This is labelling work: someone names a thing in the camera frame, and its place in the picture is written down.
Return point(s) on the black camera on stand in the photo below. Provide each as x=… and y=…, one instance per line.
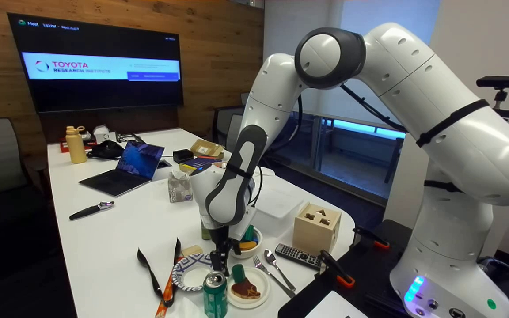
x=503, y=82

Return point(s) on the wooden shape sorter cube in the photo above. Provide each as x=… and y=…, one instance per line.
x=317, y=230

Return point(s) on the green soda can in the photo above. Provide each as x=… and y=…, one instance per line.
x=215, y=297

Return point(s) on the silver spoon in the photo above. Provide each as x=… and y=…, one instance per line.
x=278, y=267

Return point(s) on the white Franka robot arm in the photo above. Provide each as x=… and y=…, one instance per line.
x=473, y=152

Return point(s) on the black clamp orange tip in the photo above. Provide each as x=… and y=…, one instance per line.
x=335, y=267
x=372, y=239

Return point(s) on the grey office chair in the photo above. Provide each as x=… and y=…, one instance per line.
x=227, y=126

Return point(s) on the grey tissue box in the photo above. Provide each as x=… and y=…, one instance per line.
x=179, y=188

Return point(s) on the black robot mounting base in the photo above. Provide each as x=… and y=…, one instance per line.
x=372, y=276

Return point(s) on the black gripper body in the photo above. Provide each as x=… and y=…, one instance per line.
x=220, y=239

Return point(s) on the small white bag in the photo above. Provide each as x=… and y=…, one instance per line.
x=105, y=135

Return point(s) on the white plastic bin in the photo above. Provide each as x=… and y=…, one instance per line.
x=282, y=196

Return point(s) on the brown food piece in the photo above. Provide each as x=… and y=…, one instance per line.
x=248, y=290

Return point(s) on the black marker pen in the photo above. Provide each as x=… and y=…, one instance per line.
x=89, y=211

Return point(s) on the wall television screen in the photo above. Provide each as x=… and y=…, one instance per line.
x=96, y=64

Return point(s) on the small black box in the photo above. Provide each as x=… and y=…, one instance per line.
x=183, y=156

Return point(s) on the silver fork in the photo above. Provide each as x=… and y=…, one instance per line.
x=273, y=276

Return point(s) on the white plate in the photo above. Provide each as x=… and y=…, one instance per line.
x=257, y=301

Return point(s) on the yellow block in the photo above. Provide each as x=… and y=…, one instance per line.
x=248, y=242

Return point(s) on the black remote control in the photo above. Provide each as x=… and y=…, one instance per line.
x=298, y=257

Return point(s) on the black laptop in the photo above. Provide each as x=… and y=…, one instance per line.
x=125, y=168

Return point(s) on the blue patterned bowl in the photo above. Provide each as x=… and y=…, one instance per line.
x=185, y=274

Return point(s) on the white bowl of blocks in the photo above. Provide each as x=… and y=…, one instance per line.
x=248, y=251

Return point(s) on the green block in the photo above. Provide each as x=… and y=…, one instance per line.
x=240, y=274

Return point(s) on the black orange tongs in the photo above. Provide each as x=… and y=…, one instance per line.
x=169, y=283

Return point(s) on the yellow water bottle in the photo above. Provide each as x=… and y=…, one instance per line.
x=77, y=147

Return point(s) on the white flat board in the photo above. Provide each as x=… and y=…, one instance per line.
x=335, y=306

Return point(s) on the blue box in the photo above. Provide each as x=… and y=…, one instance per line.
x=201, y=165

